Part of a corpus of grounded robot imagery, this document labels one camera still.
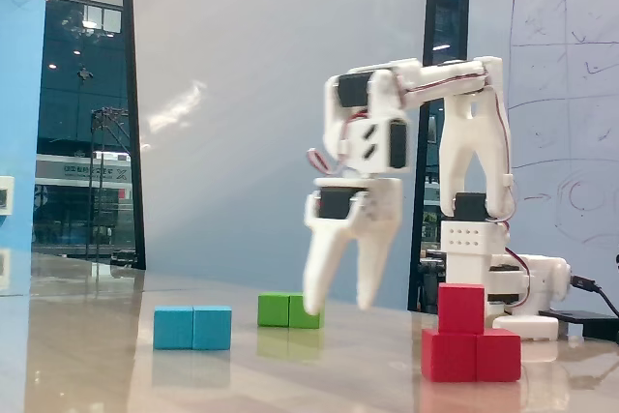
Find whiteboard with marker drawings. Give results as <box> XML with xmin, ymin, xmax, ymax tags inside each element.
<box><xmin>466</xmin><ymin>0</ymin><xmax>619</xmax><ymax>317</ymax></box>

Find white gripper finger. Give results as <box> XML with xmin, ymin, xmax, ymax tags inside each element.
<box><xmin>302</xmin><ymin>189</ymin><xmax>372</xmax><ymax>317</ymax></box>
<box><xmin>355</xmin><ymin>217</ymin><xmax>402</xmax><ymax>310</ymax></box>

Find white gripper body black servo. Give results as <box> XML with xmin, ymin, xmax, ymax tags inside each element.
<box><xmin>313</xmin><ymin>176</ymin><xmax>404</xmax><ymax>222</ymax></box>

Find black plug cable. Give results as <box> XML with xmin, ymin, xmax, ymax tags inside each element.
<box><xmin>570</xmin><ymin>275</ymin><xmax>619</xmax><ymax>318</ymax></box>

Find wide black window post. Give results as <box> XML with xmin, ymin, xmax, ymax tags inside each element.
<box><xmin>408</xmin><ymin>0</ymin><xmax>473</xmax><ymax>312</ymax></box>

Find red white black servo cable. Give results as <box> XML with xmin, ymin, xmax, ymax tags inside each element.
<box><xmin>398</xmin><ymin>69</ymin><xmax>490</xmax><ymax>105</ymax></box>
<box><xmin>486</xmin><ymin>86</ymin><xmax>533</xmax><ymax>288</ymax></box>
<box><xmin>307</xmin><ymin>147</ymin><xmax>340</xmax><ymax>178</ymax></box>

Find slim black window post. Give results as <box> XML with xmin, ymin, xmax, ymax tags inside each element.
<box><xmin>119</xmin><ymin>0</ymin><xmax>148</xmax><ymax>272</ymax></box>

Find small red cube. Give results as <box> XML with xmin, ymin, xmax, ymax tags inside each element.
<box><xmin>437</xmin><ymin>281</ymin><xmax>486</xmax><ymax>336</ymax></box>

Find long blue block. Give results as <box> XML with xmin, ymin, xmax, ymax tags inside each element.
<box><xmin>153</xmin><ymin>305</ymin><xmax>233</xmax><ymax>351</ymax></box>

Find white wall socket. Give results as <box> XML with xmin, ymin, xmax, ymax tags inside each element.
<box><xmin>0</xmin><ymin>175</ymin><xmax>15</xmax><ymax>216</ymax></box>

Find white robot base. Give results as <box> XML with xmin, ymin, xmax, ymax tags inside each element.
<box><xmin>442</xmin><ymin>251</ymin><xmax>573</xmax><ymax>342</ymax></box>

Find long red block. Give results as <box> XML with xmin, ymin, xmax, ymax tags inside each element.
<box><xmin>420</xmin><ymin>328</ymin><xmax>523</xmax><ymax>383</ymax></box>

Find flat black box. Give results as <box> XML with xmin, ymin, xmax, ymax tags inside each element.
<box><xmin>539</xmin><ymin>309</ymin><xmax>619</xmax><ymax>340</ymax></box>

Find long green block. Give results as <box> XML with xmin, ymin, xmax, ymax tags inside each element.
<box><xmin>257</xmin><ymin>291</ymin><xmax>323</xmax><ymax>330</ymax></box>

